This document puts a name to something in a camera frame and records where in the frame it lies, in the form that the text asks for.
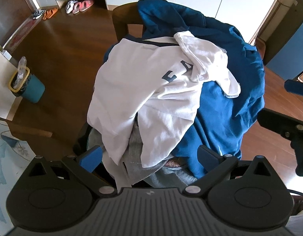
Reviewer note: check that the white printed t-shirt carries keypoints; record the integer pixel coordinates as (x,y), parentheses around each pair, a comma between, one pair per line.
(154,83)

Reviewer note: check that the grey garment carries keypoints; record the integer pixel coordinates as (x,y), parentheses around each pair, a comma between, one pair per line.
(171,172)

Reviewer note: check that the brown wooden chair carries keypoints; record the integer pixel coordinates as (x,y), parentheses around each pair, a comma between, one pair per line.
(124,15)

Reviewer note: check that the orange slippers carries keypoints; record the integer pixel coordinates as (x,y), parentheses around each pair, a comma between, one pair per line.
(49,13)

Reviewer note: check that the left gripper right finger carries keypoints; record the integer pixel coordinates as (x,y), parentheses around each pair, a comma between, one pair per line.
(218,169)

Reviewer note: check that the blue garment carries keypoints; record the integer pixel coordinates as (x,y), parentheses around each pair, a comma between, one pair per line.
(233,74)

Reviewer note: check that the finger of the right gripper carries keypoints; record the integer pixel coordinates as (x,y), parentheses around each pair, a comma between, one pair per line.
(294,87)
(279,123)

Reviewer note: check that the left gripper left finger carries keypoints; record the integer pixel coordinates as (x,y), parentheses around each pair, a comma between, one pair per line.
(83,166)

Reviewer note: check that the pink slippers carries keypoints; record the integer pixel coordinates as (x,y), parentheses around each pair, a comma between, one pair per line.
(75,6)

